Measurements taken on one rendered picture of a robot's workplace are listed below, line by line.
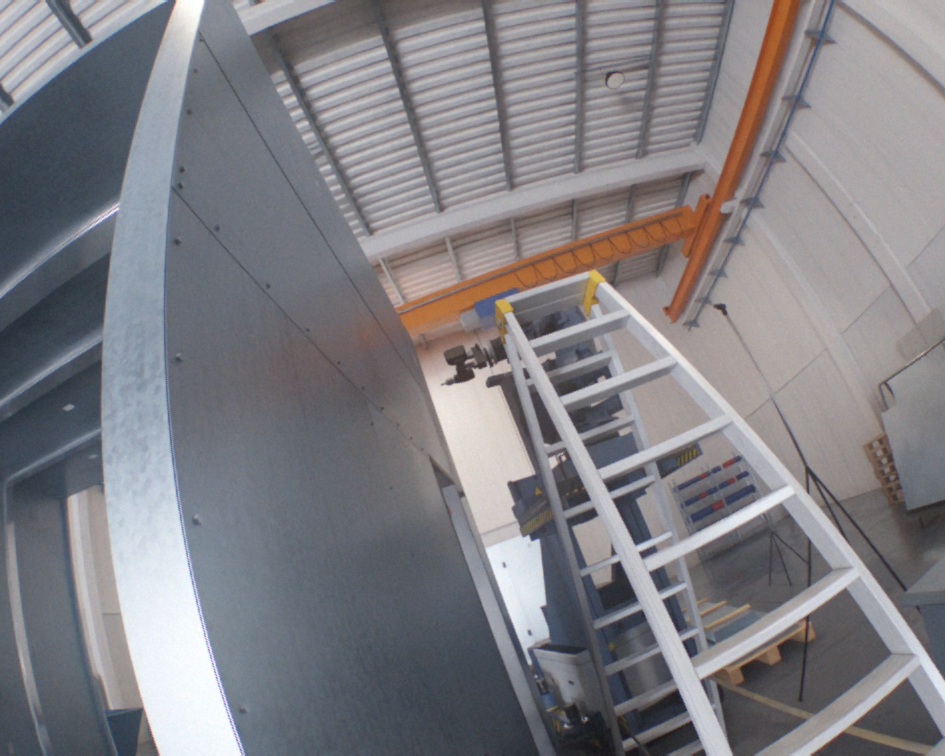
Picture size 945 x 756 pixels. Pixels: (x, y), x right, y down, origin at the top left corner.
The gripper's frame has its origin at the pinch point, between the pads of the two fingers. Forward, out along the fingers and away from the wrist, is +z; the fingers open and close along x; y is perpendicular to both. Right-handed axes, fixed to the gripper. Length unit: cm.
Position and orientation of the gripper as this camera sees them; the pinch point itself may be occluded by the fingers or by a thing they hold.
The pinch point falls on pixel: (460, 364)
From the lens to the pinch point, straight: 266.0
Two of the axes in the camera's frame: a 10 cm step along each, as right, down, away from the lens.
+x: 2.7, 7.0, -6.6
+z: -9.3, 3.6, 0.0
